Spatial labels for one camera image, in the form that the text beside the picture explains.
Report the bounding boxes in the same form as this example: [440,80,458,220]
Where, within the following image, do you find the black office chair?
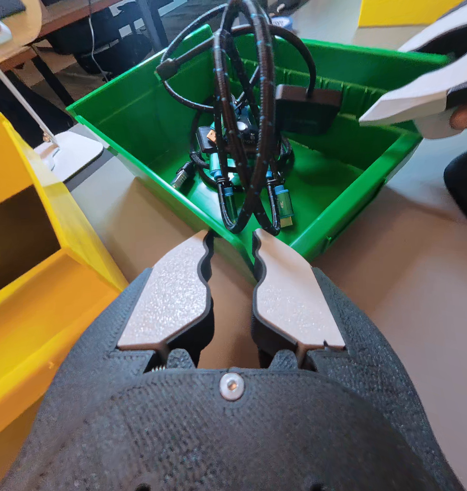
[49,6,154,79]

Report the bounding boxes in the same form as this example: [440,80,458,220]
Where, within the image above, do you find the yellow plastic bin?
[0,113,130,465]
[359,0,466,28]

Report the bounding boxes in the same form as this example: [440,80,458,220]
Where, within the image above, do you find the black foam pad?
[444,146,467,231]

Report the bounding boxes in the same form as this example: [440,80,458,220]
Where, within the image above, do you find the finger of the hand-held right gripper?
[399,0,467,54]
[359,55,467,127]

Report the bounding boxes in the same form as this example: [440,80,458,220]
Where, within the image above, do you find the wooden office desk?
[0,0,169,108]

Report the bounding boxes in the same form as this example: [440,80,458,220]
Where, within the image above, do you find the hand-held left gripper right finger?
[251,228,347,353]

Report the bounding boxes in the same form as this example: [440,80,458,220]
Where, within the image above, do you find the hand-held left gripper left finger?
[117,229,215,353]

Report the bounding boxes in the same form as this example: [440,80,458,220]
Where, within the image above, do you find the black adapter box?
[155,22,344,139]

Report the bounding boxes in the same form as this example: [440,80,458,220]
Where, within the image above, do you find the green plastic bin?
[67,23,424,265]

